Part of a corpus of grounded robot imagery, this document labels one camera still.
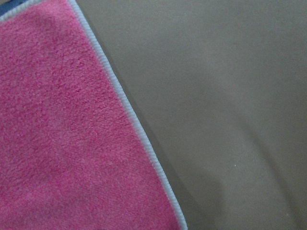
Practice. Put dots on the pink towel with white edge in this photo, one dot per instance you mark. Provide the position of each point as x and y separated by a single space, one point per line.
73 154

